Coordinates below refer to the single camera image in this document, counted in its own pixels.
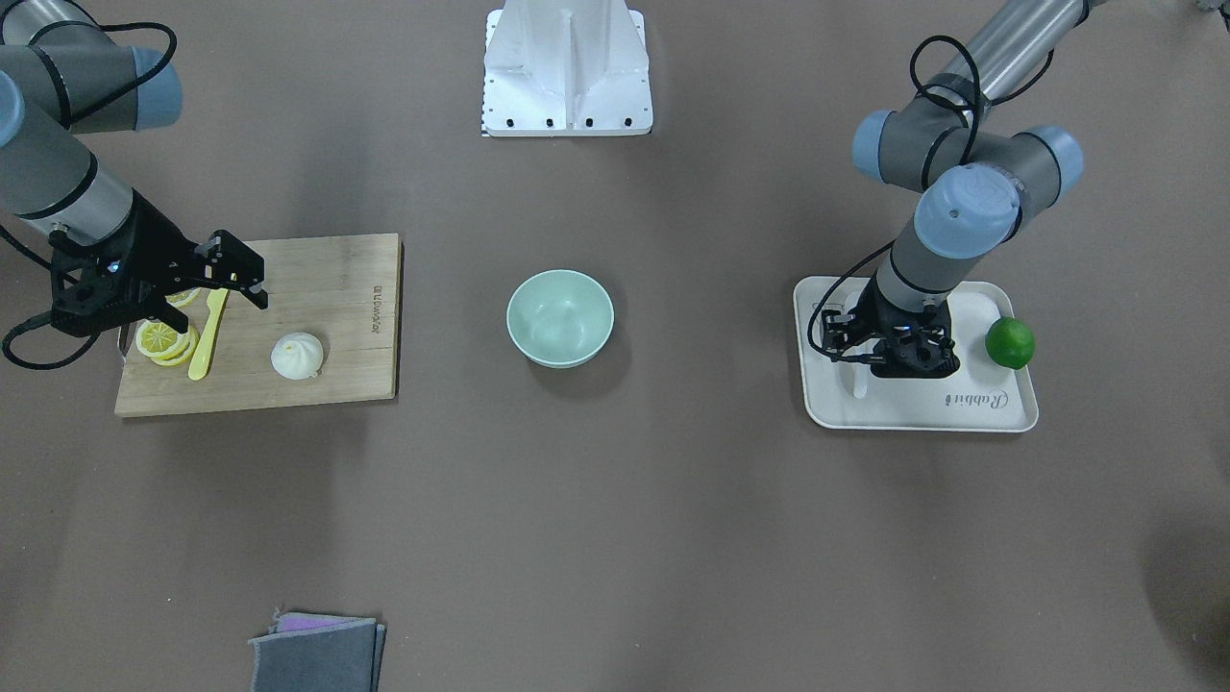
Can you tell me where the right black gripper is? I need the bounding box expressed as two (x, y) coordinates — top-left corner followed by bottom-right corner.
(50, 194), (268, 337)

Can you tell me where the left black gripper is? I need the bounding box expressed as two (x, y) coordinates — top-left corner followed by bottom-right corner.
(845, 279), (959, 380)

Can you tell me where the white ceramic spoon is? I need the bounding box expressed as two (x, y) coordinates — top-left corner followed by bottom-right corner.
(851, 363), (871, 399)

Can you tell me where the white steamed bun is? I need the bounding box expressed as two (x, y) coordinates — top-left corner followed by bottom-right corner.
(271, 332), (325, 381)

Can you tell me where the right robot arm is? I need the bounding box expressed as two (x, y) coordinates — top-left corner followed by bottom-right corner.
(1, 1), (269, 337)

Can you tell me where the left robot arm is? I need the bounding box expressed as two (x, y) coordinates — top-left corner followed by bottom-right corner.
(807, 1), (1093, 380)

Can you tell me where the mint green bowl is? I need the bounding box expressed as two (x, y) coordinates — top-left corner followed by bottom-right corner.
(506, 270), (615, 369)

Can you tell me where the yellow plastic knife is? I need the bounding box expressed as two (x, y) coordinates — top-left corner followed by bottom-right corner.
(187, 288), (232, 382)

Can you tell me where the single lemon slice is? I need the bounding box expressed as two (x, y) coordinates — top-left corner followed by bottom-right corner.
(165, 286), (202, 309)

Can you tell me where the cream rabbit tray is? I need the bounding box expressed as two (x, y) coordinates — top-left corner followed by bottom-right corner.
(795, 277), (1041, 433)

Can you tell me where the lemon slice stack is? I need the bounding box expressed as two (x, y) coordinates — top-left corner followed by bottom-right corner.
(135, 320), (199, 368)

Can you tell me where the green lime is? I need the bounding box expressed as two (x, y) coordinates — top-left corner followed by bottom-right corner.
(984, 315), (1036, 371)

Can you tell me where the grey folded cloth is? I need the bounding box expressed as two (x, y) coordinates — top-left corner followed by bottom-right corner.
(248, 610), (386, 691)

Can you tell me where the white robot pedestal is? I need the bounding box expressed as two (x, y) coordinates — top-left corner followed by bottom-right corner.
(480, 1), (654, 136)

